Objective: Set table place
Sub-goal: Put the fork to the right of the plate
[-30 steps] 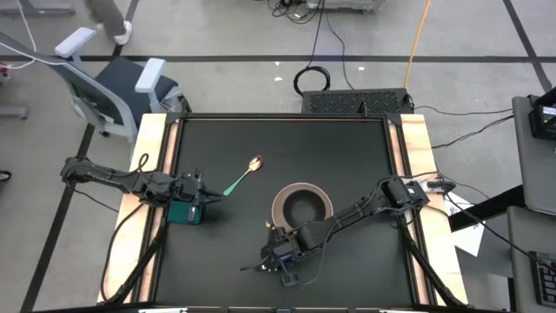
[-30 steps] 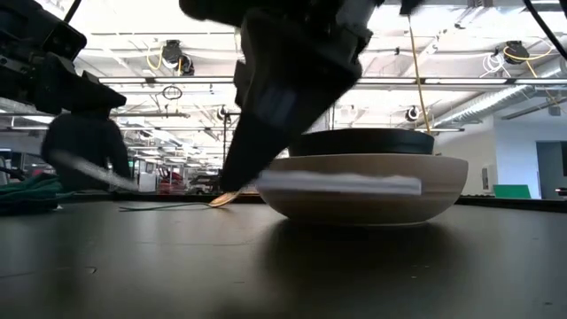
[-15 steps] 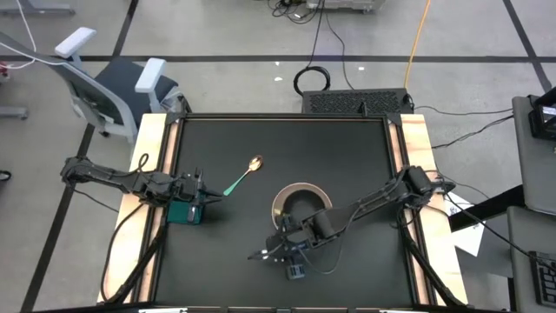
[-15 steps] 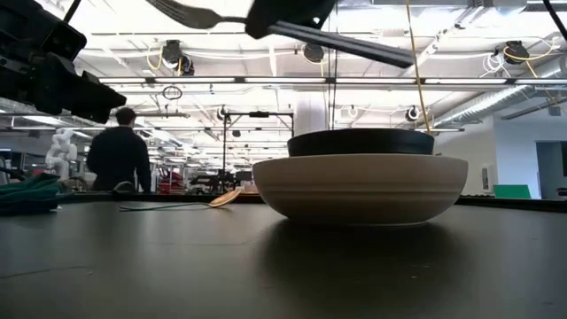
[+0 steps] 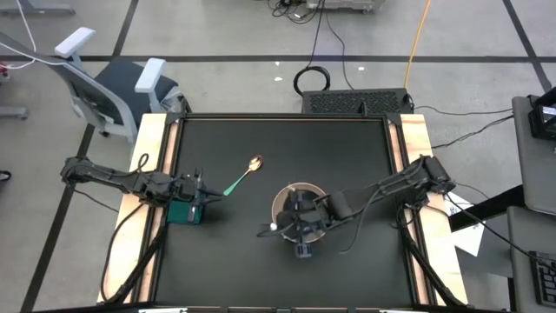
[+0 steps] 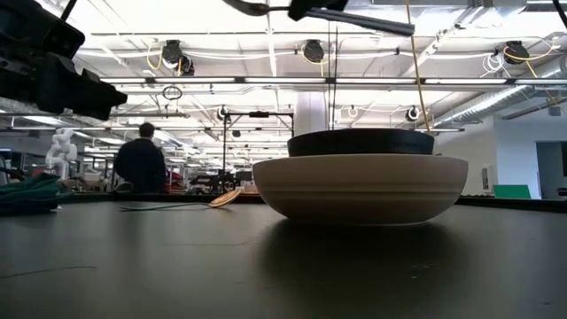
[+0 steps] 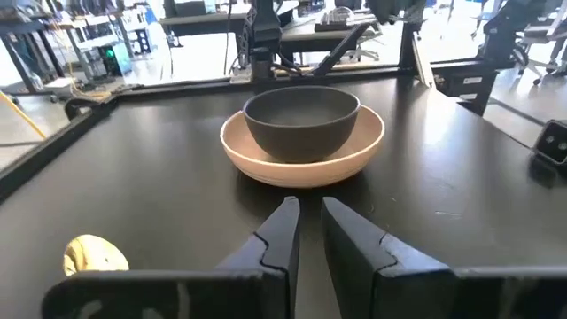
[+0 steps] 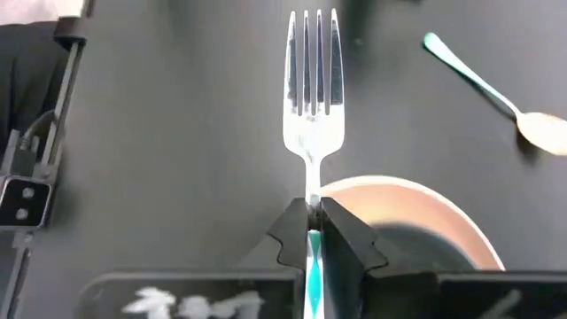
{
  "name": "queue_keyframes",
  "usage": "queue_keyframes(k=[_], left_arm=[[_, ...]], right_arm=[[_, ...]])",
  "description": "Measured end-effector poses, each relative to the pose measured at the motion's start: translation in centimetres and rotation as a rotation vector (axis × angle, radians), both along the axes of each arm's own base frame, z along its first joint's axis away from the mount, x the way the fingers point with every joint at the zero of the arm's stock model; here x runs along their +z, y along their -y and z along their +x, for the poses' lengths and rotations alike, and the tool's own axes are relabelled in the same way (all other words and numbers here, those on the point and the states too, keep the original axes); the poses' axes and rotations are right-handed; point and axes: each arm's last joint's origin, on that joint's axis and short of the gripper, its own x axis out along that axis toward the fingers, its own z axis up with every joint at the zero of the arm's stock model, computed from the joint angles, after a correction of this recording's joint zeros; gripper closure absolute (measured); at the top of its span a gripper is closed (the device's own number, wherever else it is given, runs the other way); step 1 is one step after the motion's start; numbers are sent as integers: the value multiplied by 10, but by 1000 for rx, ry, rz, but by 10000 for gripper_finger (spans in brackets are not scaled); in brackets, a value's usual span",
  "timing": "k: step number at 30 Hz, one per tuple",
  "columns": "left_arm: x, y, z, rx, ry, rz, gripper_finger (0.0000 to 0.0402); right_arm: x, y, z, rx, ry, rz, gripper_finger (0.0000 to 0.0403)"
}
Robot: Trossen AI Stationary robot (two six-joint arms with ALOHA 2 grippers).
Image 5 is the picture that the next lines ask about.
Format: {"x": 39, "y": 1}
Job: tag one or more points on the black vented computer case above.
{"x": 354, "y": 102}

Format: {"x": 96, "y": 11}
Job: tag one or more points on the grey and white office chair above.
{"x": 117, "y": 82}

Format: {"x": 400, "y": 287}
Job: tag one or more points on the beige bowl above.
{"x": 278, "y": 204}

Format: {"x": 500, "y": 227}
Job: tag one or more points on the grey equipment box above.
{"x": 343, "y": 4}

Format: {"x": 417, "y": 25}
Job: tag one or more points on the dark green cloth napkin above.
{"x": 178, "y": 215}

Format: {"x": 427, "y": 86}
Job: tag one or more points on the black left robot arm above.
{"x": 113, "y": 180}

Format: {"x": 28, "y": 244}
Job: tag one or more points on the grey desk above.
{"x": 521, "y": 261}
{"x": 536, "y": 174}

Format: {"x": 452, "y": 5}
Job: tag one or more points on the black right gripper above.
{"x": 306, "y": 217}

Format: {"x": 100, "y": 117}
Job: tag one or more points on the grey furniture base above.
{"x": 39, "y": 6}
{"x": 13, "y": 114}

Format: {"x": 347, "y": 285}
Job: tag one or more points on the white paper sheet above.
{"x": 469, "y": 237}

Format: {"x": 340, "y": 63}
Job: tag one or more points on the black keyboard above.
{"x": 547, "y": 278}

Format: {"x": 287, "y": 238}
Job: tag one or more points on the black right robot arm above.
{"x": 391, "y": 187}

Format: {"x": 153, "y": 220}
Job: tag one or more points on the black bar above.
{"x": 486, "y": 208}

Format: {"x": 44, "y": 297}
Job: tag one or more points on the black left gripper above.
{"x": 189, "y": 191}

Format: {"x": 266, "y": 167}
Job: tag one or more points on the black screen device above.
{"x": 543, "y": 119}

